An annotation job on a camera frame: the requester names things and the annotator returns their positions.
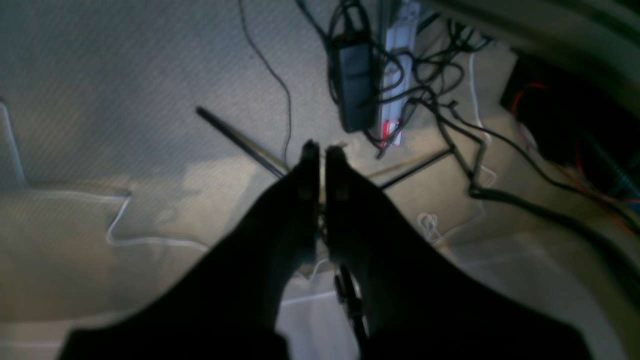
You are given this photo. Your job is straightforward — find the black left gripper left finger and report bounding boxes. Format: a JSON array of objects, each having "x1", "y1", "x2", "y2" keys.
[{"x1": 59, "y1": 140, "x2": 320, "y2": 360}]

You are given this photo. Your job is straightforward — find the white braided cable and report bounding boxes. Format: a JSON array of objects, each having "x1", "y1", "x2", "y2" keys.
[{"x1": 0, "y1": 97, "x2": 211, "y2": 251}]

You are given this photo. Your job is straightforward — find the white power strip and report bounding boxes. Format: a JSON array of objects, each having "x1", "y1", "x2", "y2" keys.
[{"x1": 373, "y1": 0, "x2": 421, "y2": 149}]

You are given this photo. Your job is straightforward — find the black power adapter brick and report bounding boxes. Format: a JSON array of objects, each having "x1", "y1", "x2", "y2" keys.
[{"x1": 329, "y1": 30, "x2": 377, "y2": 133}]

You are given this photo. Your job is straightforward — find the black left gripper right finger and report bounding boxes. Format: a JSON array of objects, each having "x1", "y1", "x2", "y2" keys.
[{"x1": 326, "y1": 146, "x2": 592, "y2": 360}]

